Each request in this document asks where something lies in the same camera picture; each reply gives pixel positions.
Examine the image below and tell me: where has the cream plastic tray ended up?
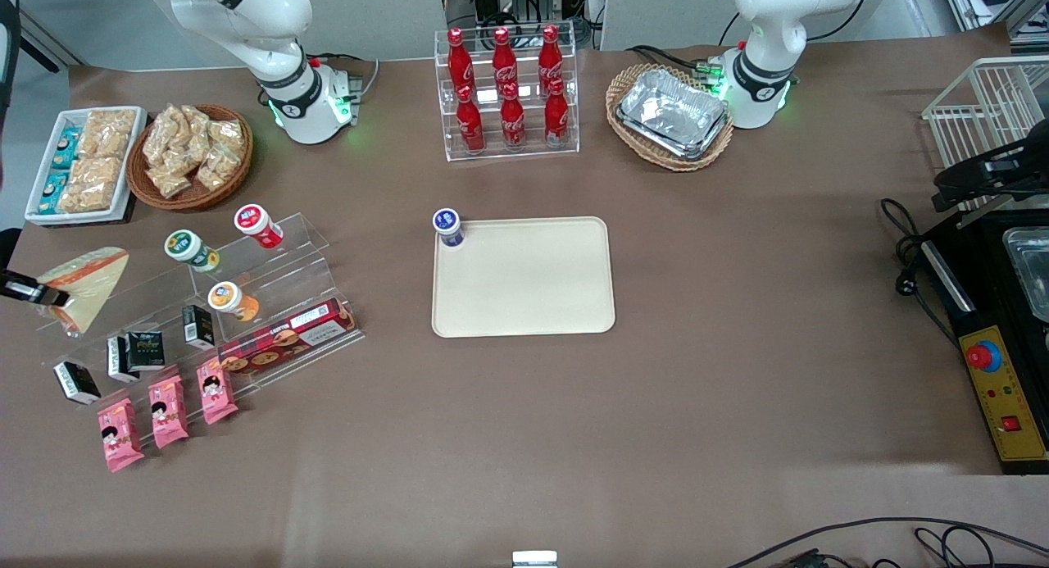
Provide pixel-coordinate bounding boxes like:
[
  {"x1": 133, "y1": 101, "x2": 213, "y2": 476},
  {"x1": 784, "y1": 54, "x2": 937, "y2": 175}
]
[{"x1": 431, "y1": 216, "x2": 616, "y2": 339}]

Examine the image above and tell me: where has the light wicker basket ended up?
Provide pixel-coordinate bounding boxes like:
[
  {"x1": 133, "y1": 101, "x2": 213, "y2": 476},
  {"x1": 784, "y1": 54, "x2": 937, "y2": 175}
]
[{"x1": 606, "y1": 63, "x2": 735, "y2": 173}]

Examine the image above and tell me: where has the metal pan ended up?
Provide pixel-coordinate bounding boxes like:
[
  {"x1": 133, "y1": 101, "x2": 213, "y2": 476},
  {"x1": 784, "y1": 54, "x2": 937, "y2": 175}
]
[{"x1": 1001, "y1": 226, "x2": 1049, "y2": 324}]

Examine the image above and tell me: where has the dark red cookie box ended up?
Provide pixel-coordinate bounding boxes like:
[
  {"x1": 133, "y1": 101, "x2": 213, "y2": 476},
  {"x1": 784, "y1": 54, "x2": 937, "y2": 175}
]
[{"x1": 217, "y1": 299, "x2": 360, "y2": 375}]

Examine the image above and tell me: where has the red lid yogurt cup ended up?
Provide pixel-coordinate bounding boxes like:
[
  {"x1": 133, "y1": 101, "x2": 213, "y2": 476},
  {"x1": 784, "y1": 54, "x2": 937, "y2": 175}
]
[{"x1": 234, "y1": 204, "x2": 285, "y2": 250}]

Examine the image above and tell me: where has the black heating appliance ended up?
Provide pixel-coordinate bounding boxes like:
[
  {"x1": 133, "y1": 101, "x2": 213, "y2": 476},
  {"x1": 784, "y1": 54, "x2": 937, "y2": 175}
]
[{"x1": 921, "y1": 209, "x2": 1049, "y2": 339}]

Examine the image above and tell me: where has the small black carton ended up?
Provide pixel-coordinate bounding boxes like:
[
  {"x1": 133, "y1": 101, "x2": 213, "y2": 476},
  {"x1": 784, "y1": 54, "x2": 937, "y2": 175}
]
[
  {"x1": 53, "y1": 361, "x2": 102, "y2": 407},
  {"x1": 107, "y1": 336, "x2": 140, "y2": 384},
  {"x1": 181, "y1": 305, "x2": 216, "y2": 351},
  {"x1": 125, "y1": 330, "x2": 166, "y2": 371}
]

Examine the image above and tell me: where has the green lid yogurt cup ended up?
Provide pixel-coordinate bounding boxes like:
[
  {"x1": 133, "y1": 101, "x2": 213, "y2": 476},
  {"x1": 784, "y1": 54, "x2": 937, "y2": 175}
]
[{"x1": 164, "y1": 229, "x2": 220, "y2": 275}]

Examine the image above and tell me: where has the black power cable with plug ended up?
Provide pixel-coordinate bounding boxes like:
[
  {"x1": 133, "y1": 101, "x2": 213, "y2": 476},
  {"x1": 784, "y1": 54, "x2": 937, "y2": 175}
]
[{"x1": 879, "y1": 198, "x2": 961, "y2": 349}]

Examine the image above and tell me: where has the red cola bottle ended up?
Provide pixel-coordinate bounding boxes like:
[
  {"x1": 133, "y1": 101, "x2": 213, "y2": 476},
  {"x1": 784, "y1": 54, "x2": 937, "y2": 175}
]
[
  {"x1": 499, "y1": 83, "x2": 527, "y2": 150},
  {"x1": 456, "y1": 84, "x2": 486, "y2": 154},
  {"x1": 492, "y1": 27, "x2": 519, "y2": 93},
  {"x1": 447, "y1": 29, "x2": 476, "y2": 95},
  {"x1": 538, "y1": 25, "x2": 565, "y2": 90},
  {"x1": 543, "y1": 78, "x2": 570, "y2": 148}
]

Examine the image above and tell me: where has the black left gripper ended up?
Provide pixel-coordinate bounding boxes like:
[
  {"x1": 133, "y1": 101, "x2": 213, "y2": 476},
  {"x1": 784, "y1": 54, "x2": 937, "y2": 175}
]
[{"x1": 933, "y1": 134, "x2": 1049, "y2": 213}]

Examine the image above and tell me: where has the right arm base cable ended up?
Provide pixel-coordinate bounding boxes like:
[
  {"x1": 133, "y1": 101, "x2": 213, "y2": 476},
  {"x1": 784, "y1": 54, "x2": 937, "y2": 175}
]
[{"x1": 311, "y1": 53, "x2": 383, "y2": 103}]

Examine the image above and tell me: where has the pink snack packet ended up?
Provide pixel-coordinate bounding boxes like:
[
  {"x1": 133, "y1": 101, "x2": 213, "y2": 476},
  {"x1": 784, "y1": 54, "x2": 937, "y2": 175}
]
[
  {"x1": 197, "y1": 360, "x2": 240, "y2": 426},
  {"x1": 97, "y1": 398, "x2": 146, "y2": 474},
  {"x1": 148, "y1": 375, "x2": 191, "y2": 450}
]

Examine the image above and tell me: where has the dark brown wicker basket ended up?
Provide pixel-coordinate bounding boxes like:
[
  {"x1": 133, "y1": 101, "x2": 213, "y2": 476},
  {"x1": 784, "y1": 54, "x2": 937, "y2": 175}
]
[{"x1": 127, "y1": 103, "x2": 255, "y2": 213}]

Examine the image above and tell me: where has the yellow control panel box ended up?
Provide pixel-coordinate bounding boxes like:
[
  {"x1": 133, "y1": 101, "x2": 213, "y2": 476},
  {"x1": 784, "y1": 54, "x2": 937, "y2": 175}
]
[{"x1": 957, "y1": 325, "x2": 1049, "y2": 476}]

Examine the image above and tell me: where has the looped black cable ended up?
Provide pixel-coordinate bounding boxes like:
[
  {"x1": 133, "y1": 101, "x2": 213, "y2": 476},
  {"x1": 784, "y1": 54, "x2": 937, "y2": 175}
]
[{"x1": 914, "y1": 525, "x2": 999, "y2": 568}]

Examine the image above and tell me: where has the white rectangular snack tray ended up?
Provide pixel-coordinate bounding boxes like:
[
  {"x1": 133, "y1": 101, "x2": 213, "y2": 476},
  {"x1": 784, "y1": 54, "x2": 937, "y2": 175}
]
[{"x1": 25, "y1": 107, "x2": 148, "y2": 225}]

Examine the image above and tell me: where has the triangle sandwich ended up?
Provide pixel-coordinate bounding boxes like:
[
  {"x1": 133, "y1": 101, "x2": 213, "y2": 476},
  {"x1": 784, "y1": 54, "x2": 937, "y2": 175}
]
[{"x1": 36, "y1": 247, "x2": 130, "y2": 337}]

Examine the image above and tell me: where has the grey partition panel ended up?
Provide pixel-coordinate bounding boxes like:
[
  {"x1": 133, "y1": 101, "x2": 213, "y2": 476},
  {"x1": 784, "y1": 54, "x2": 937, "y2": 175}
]
[
  {"x1": 600, "y1": 0, "x2": 743, "y2": 52},
  {"x1": 135, "y1": 0, "x2": 448, "y2": 61}
]

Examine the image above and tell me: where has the clear pack of crispy snacks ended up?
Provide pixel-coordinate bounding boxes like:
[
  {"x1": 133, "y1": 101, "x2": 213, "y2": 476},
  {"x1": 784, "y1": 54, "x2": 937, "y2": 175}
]
[
  {"x1": 79, "y1": 109, "x2": 138, "y2": 160},
  {"x1": 59, "y1": 157, "x2": 125, "y2": 215}
]

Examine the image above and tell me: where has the orange lid yogurt cup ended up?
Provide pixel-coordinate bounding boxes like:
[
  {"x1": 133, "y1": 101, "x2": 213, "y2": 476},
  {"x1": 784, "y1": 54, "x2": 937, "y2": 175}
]
[{"x1": 207, "y1": 281, "x2": 261, "y2": 324}]

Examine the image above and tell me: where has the long black cable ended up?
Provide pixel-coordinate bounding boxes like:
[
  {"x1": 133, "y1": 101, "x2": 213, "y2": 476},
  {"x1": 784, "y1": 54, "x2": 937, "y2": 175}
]
[{"x1": 728, "y1": 516, "x2": 1049, "y2": 568}]

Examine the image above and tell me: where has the aluminium foil tray stack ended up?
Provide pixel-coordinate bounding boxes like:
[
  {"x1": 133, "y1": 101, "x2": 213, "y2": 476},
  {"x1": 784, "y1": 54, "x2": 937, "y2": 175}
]
[{"x1": 615, "y1": 68, "x2": 731, "y2": 161}]

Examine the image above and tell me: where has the white wire basket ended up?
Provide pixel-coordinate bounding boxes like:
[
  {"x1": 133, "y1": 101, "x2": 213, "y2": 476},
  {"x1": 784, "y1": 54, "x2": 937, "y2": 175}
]
[{"x1": 922, "y1": 56, "x2": 1049, "y2": 213}]

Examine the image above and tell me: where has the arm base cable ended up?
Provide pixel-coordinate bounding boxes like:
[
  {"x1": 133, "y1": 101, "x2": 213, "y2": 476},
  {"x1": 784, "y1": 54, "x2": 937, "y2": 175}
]
[
  {"x1": 311, "y1": 53, "x2": 383, "y2": 103},
  {"x1": 626, "y1": 43, "x2": 727, "y2": 87}
]

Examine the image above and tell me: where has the clear acrylic bottle rack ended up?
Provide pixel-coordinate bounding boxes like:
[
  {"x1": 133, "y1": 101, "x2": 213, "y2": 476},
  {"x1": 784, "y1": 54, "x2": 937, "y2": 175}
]
[{"x1": 434, "y1": 23, "x2": 580, "y2": 162}]

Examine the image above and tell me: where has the left arm base cable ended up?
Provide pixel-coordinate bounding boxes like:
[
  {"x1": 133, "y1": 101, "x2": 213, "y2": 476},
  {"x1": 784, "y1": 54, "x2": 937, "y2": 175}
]
[{"x1": 626, "y1": 43, "x2": 727, "y2": 87}]

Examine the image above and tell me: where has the clear acrylic tiered stand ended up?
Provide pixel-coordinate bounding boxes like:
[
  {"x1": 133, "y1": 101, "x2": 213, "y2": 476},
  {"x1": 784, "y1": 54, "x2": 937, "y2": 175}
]
[{"x1": 37, "y1": 213, "x2": 366, "y2": 450}]

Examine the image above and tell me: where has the clear bag of puffed snacks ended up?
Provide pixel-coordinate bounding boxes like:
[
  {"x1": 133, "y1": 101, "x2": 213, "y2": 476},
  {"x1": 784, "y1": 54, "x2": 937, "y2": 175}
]
[
  {"x1": 179, "y1": 105, "x2": 213, "y2": 143},
  {"x1": 209, "y1": 119, "x2": 247, "y2": 156},
  {"x1": 143, "y1": 109, "x2": 188, "y2": 170},
  {"x1": 195, "y1": 145, "x2": 239, "y2": 193},
  {"x1": 148, "y1": 164, "x2": 194, "y2": 200}
]

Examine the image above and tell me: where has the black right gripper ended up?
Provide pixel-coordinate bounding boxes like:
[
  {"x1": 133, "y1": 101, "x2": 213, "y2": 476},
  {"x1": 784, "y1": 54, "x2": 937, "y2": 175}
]
[{"x1": 0, "y1": 228, "x2": 71, "y2": 307}]

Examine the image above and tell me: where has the blue lid yogurt cup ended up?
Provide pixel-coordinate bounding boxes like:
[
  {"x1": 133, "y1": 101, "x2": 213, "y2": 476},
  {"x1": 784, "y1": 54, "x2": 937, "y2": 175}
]
[{"x1": 432, "y1": 208, "x2": 467, "y2": 250}]

